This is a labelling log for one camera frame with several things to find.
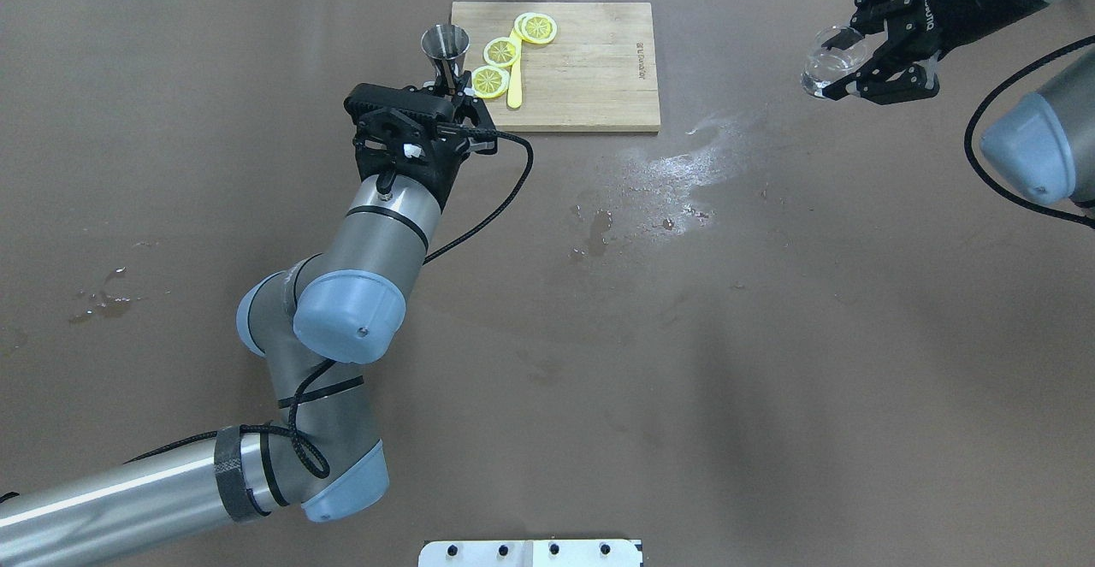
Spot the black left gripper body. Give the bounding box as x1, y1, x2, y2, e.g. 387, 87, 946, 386
353, 114, 471, 209

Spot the small glass measuring cup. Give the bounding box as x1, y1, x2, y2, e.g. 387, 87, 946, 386
802, 26, 869, 99

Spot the steel double jigger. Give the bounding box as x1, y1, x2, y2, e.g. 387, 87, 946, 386
420, 24, 471, 95

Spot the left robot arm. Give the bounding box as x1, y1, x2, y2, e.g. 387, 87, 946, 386
3, 79, 497, 566

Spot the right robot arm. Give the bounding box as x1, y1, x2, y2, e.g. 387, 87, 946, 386
821, 0, 1092, 227

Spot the lemon slice bottom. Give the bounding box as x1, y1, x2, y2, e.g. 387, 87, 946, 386
471, 65, 510, 99

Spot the lemon slice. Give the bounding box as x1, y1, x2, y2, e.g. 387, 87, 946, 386
482, 36, 523, 69
471, 65, 510, 99
512, 11, 560, 45

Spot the lemon slice middle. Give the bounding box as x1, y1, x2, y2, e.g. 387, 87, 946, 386
482, 36, 523, 69

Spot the lemon slice top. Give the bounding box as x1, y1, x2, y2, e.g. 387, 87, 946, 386
512, 11, 560, 45

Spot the bamboo cutting board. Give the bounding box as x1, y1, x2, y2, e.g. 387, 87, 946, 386
451, 2, 661, 134

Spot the black camera cable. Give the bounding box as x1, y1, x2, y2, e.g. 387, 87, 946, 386
423, 129, 535, 264

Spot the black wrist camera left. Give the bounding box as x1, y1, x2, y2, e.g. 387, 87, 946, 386
344, 83, 456, 124

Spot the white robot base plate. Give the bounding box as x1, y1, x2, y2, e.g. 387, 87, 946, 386
417, 537, 645, 566

